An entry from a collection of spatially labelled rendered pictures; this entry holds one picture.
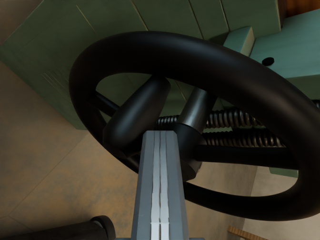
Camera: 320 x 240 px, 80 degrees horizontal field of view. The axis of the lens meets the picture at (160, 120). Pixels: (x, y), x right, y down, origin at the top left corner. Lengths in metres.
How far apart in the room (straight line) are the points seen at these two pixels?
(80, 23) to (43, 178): 0.74
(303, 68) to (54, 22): 0.47
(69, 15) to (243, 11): 0.33
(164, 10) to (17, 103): 0.76
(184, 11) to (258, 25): 0.10
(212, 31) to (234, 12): 0.04
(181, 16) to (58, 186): 0.92
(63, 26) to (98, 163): 0.79
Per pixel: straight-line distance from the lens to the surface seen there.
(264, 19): 0.30
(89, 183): 1.14
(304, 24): 0.31
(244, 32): 0.29
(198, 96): 0.26
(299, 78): 0.23
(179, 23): 0.33
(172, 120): 0.30
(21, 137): 0.97
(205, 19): 0.31
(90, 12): 0.43
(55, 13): 0.51
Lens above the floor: 0.94
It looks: 40 degrees down
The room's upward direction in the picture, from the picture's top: 91 degrees clockwise
